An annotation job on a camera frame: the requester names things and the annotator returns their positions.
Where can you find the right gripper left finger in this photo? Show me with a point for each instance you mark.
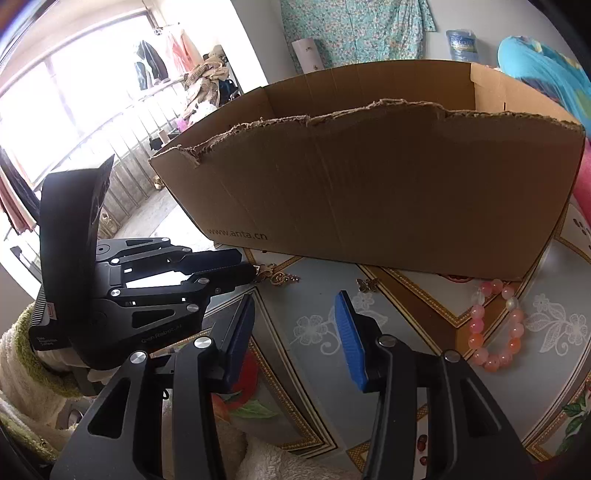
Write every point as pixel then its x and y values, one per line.
pixel 232 341

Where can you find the blue water jug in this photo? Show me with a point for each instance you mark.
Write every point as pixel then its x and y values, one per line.
pixel 463 45

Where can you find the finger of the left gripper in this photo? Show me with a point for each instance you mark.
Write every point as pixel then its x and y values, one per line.
pixel 225 279
pixel 227 260

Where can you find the blue pink bedding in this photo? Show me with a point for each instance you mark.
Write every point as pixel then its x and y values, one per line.
pixel 559 78

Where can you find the brown cardboard box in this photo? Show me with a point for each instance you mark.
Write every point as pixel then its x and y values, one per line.
pixel 432 166

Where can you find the floral teal hanging cloth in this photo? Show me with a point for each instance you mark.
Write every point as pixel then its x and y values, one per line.
pixel 349 32

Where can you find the gold butterfly brooch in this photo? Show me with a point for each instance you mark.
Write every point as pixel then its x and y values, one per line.
pixel 368 285

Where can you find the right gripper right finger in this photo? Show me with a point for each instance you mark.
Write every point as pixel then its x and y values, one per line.
pixel 359 335

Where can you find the wheelchair with clothes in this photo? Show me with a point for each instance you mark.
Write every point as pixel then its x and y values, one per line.
pixel 210 85

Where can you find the rolled pink mat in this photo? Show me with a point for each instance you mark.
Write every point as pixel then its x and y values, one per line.
pixel 307 55

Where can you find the fruit pattern tablecloth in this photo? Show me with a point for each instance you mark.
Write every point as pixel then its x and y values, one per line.
pixel 295 412

